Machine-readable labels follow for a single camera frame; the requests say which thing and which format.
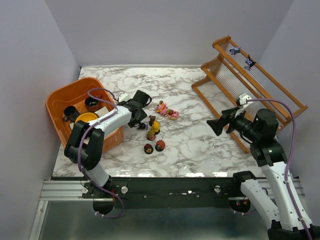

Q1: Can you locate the yellow bowl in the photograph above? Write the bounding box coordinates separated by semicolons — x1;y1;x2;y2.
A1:
75;112;99;123

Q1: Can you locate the yellow helmet figurine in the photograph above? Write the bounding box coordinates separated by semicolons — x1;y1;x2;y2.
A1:
151;120;160;135

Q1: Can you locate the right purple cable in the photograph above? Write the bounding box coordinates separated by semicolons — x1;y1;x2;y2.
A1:
246;97;315;240

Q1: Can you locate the black bat-eared figurine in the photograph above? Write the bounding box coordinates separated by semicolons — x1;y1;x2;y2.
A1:
137;122;149;130

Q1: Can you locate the red hair figurine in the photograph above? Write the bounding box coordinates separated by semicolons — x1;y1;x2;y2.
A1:
155;140;166;152

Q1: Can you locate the pink strawberry tart figurine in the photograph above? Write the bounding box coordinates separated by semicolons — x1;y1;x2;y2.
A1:
167;109;179;121

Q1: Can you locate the purple small figurine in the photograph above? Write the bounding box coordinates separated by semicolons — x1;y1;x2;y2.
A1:
229;46;241;56

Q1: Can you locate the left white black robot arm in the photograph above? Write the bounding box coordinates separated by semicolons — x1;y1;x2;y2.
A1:
64;87;152;193

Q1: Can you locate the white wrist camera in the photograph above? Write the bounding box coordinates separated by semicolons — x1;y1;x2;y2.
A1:
235;92;252;117
117;92;130;103

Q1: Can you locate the olive hat figurine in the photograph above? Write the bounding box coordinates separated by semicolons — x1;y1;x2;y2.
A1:
146;130;156;141

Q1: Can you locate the pink bear yellow flower figurine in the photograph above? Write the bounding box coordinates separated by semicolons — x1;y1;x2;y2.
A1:
155;100;168;117

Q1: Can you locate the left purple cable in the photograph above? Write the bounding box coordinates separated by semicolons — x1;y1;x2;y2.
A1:
76;87;125;219

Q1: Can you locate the black round base figurine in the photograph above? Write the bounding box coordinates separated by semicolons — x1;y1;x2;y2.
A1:
143;143;154;155

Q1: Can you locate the black purple bow figurine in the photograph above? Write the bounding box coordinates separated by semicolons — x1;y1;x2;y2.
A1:
243;55;257;71

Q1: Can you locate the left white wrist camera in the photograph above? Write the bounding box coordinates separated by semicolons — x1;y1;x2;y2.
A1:
117;92;130;103

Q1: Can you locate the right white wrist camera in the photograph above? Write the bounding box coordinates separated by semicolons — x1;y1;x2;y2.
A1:
235;92;252;117

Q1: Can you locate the brown mug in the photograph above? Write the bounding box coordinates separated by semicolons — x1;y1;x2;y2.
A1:
84;96;102;112

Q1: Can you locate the white paper sheet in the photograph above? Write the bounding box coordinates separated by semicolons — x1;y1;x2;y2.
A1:
80;106;124;141

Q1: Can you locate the brown hair bun figurine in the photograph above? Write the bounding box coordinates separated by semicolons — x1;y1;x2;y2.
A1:
149;115;156;126

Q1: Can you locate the black mug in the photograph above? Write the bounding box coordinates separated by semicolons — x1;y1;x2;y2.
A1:
62;105;80;122

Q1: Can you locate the black metal base frame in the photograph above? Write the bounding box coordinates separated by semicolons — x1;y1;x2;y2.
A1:
82;177;253;213

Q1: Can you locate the wooden tiered shelf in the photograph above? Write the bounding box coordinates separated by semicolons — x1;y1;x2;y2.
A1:
191;35;309;154

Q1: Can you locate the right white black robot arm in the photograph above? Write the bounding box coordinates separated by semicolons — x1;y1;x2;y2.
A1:
206;107;320;240

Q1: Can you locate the purple cable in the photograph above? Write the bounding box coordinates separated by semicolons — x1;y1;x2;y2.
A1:
246;97;315;240
76;87;125;219

